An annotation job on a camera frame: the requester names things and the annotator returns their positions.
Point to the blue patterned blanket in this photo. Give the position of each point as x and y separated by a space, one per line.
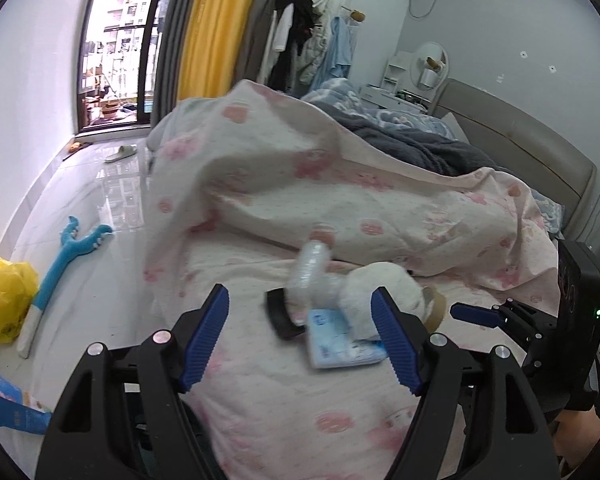
375 110

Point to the wooden hanger knob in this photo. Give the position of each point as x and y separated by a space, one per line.
360 16

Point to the beige slipper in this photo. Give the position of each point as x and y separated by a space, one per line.
121 154

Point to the yellow plastic bag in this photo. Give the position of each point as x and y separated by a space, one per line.
2 295

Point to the white hanging garment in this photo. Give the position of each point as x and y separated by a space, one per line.
280 30

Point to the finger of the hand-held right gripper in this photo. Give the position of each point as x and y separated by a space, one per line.
475 314

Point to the blue dinosaur plush toy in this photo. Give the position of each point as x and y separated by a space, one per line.
55 280

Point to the beige hanging jacket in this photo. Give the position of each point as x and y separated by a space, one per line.
317 55

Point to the white dressing table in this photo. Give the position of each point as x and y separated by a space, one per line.
397 90

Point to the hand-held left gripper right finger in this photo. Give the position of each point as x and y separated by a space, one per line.
392 340

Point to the blue tissue packet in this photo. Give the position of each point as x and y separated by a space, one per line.
335 342

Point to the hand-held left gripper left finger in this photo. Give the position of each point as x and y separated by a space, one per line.
207 332

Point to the yellow curtain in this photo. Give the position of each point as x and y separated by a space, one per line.
215 30

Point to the beige padded headboard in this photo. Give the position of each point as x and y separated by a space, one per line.
520 135

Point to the crushed clear plastic bottle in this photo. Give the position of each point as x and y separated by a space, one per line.
310 265

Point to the balcony glass door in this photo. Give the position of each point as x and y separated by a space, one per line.
120 45

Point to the dark grey blanket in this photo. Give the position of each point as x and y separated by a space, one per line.
420 146

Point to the paper tissue ball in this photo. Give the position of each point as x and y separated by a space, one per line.
385 280

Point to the black curved band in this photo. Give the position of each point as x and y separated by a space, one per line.
277 312

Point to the blue cardboard box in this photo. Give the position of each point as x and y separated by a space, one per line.
10 407

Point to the black hanging garment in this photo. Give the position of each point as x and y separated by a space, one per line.
297 10

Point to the small orange object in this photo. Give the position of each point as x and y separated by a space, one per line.
74 147

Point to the blue patterned pillow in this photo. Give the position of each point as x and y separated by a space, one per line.
547 212

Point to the pink printed blanket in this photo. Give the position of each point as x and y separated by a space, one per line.
280 185

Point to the person's bare leg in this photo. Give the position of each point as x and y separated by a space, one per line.
580 442

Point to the light blue hanging shirt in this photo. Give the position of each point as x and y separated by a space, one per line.
337 55

